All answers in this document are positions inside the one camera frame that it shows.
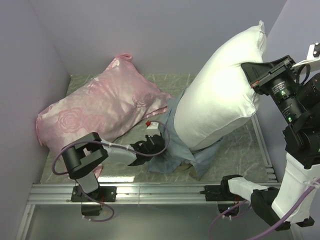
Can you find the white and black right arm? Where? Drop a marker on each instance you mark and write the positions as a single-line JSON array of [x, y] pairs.
[[299, 103]]

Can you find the pink satin rose pillow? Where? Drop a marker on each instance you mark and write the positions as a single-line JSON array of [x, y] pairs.
[[110, 104]]

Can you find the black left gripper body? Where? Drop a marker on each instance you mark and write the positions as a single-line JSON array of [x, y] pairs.
[[161, 148]]

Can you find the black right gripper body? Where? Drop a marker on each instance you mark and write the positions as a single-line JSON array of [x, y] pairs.
[[281, 83]]

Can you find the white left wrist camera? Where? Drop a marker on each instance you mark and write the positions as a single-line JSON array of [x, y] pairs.
[[152, 128]]

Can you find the aluminium frame rail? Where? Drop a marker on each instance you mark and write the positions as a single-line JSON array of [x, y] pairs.
[[153, 206]]

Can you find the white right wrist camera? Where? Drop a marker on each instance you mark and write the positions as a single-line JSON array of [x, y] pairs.
[[312, 58]]

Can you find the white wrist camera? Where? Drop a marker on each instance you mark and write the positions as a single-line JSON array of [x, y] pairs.
[[312, 58], [152, 128]]

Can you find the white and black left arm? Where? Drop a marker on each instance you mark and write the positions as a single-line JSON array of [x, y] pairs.
[[84, 155]]

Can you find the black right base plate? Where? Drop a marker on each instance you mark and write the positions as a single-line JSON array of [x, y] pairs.
[[215, 193]]

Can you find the blue-grey pillowcase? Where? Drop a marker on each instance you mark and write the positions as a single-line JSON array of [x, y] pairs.
[[177, 152]]

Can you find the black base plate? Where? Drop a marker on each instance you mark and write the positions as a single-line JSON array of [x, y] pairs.
[[92, 204], [215, 193]]

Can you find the white pillow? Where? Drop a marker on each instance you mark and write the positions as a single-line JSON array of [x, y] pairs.
[[220, 99]]

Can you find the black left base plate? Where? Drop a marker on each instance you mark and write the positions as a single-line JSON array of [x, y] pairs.
[[92, 204]]

